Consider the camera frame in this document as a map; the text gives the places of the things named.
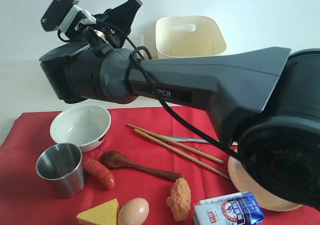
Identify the red table cloth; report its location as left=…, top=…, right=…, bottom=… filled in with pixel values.
left=0, top=104, right=320, bottom=225

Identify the silver metal knife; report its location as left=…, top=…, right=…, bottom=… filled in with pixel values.
left=155, top=134, right=238, bottom=147

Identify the red sausage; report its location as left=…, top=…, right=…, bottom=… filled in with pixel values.
left=82, top=157, right=116, bottom=190

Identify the orange fried chicken piece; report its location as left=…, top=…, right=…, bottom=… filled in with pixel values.
left=166, top=178, right=191, bottom=222

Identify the dark wooden spoon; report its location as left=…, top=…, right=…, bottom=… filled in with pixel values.
left=100, top=150, right=184, bottom=181

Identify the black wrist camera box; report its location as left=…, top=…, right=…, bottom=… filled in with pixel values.
left=40, top=0, right=80, bottom=32

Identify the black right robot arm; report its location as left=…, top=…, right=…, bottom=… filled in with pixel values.
left=40, top=0, right=320, bottom=209

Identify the white ceramic bowl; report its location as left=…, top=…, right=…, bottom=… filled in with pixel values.
left=49, top=104, right=112, bottom=153

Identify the wooden chopstick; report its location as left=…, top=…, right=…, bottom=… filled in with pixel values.
left=134, top=129, right=231, bottom=180
left=127, top=123, right=224, bottom=165

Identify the upper wooden chopstick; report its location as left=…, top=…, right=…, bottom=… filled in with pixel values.
left=127, top=123, right=224, bottom=165

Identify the stainless steel cup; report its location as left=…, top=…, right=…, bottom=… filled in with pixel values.
left=35, top=143, right=85, bottom=199

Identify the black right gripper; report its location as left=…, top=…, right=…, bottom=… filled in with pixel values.
left=59, top=0, right=143, bottom=48

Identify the lower wooden chopstick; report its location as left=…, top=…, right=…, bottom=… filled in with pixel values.
left=134, top=129, right=231, bottom=180

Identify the brown egg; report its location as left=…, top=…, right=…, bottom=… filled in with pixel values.
left=117, top=197, right=150, bottom=225

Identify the black camera cable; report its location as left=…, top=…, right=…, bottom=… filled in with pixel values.
left=83, top=22, right=245, bottom=165

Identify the yellow cheese wedge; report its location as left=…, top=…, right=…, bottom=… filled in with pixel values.
left=76, top=198, right=120, bottom=225

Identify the brown wooden plate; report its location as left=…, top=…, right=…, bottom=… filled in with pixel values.
left=227, top=156, right=302, bottom=212

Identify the blue white milk carton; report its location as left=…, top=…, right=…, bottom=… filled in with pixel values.
left=193, top=191, right=265, bottom=225

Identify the white perforated plastic basket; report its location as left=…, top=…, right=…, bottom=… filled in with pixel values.
left=128, top=33, right=144, bottom=49

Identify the cream plastic bin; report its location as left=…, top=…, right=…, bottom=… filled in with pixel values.
left=155, top=15, right=227, bottom=59

